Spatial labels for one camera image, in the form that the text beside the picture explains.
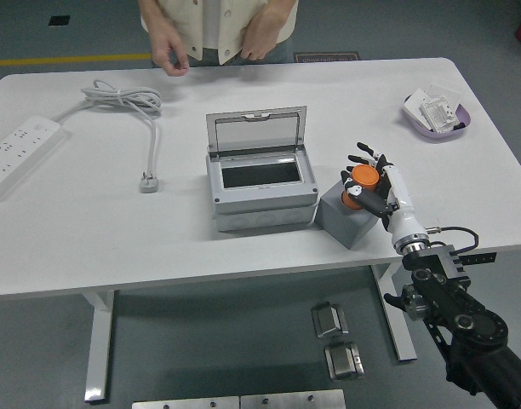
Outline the person's right hand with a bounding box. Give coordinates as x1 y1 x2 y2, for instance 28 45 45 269
151 29 192 78

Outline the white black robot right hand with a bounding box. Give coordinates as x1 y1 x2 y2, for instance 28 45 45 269
340 141 430 251

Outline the person's left hand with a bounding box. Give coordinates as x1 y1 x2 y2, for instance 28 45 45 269
241 8 287 62

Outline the orange cylindrical battery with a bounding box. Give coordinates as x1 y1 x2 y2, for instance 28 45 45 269
341 164 381 210

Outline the clear hinged box lid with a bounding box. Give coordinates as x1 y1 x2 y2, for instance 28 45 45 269
205 105 308 161

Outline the person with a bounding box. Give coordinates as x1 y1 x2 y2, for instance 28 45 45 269
139 0 298 67

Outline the grey block holder with hole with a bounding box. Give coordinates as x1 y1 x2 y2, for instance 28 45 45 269
314 178 383 251

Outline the dark floor sign mat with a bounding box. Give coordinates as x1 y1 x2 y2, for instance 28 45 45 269
292 50 360 64

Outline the purple plastic tray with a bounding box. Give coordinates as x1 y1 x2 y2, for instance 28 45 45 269
403 95 474 144

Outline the black table control panel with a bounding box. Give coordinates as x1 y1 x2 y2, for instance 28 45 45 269
460 252 497 266

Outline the white socket module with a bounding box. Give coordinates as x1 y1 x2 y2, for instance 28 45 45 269
420 94 457 134

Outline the white square card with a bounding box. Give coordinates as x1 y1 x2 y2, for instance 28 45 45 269
404 88 432 127

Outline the white table leg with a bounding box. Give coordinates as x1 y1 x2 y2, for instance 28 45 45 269
82 289 116 404
370 260 418 363

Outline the clear plastic plate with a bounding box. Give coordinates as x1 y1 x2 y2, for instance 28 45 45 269
426 82 464 107

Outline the white power strip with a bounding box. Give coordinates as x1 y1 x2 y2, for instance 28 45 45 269
0 113 68 203

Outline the metal foot bracket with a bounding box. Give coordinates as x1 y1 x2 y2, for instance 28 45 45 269
323 340 366 381
311 301 350 340

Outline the white power cable with plug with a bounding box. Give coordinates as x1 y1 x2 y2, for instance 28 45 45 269
51 77 163 194

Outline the grey plastic enclosure box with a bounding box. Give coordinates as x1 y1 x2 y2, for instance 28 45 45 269
205 144 320 233

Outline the steel base plate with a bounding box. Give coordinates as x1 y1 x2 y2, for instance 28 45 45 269
131 395 240 409
240 389 346 409

